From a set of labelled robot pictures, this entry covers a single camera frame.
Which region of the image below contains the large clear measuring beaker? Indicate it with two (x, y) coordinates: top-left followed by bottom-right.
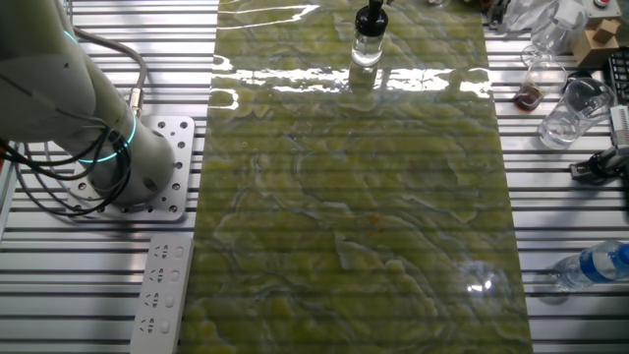
(537, 77), (617, 151)

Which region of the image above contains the black jar lid with knob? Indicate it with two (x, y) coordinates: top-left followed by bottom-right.
(354, 12), (390, 39)

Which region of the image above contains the white power strip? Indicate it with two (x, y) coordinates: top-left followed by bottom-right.
(129, 234), (196, 354)

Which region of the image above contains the black base cable bundle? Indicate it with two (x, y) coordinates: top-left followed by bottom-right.
(0, 126), (134, 218)

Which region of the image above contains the clear plastic bag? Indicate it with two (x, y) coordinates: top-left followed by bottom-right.
(500, 0), (547, 34)

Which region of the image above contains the emergency stop button box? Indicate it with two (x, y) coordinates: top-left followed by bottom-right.
(581, 0), (623, 21)

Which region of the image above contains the green marble pattern mat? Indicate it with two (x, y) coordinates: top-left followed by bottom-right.
(179, 0), (535, 354)

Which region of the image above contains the thick gray robot cable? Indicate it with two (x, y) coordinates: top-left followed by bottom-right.
(72, 27), (149, 119)

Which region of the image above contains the small glass with brown liquid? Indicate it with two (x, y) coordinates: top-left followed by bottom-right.
(512, 58), (569, 114)

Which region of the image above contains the wooden block puzzle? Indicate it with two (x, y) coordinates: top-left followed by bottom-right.
(571, 18), (622, 68)

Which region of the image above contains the silver finned camera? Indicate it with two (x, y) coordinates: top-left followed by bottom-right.
(608, 104), (629, 148)

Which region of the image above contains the black keyboard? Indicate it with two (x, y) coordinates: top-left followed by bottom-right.
(602, 48), (629, 105)

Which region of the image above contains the plastic water bottle blue label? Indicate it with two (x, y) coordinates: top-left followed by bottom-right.
(553, 240), (629, 292)

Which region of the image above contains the clear plastic cup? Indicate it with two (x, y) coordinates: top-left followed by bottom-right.
(530, 0), (589, 56)

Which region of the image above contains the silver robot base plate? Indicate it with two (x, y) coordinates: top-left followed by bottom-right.
(66, 115), (197, 222)

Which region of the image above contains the clear glass jar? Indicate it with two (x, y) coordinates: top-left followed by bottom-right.
(350, 31), (385, 69)

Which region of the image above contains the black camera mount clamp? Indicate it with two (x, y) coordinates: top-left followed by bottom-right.
(569, 146), (629, 187)

